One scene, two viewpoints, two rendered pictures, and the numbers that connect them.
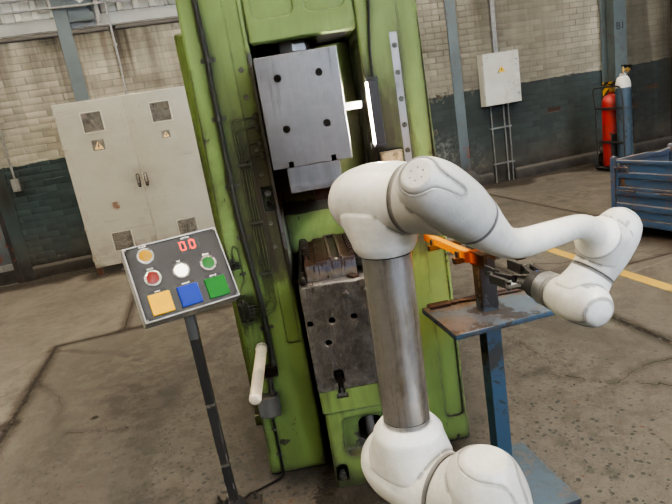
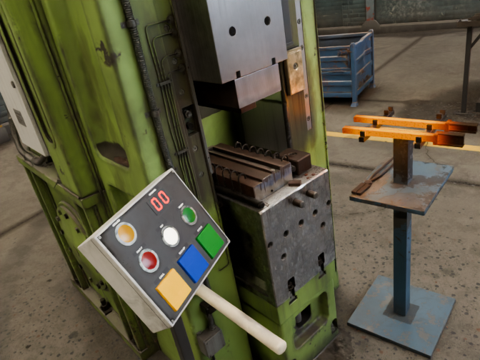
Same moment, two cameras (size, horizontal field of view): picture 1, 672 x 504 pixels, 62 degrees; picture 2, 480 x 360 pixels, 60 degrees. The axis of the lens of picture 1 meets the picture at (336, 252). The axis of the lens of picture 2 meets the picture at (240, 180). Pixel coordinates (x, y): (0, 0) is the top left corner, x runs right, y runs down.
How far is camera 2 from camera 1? 1.40 m
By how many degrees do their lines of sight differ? 35
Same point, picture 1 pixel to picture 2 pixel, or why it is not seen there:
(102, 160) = not seen: outside the picture
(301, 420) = (233, 338)
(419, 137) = (308, 33)
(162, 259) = (145, 230)
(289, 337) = (219, 264)
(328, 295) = (283, 210)
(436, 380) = not seen: hidden behind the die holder
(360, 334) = (305, 237)
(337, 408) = (289, 313)
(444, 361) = not seen: hidden behind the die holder
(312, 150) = (256, 55)
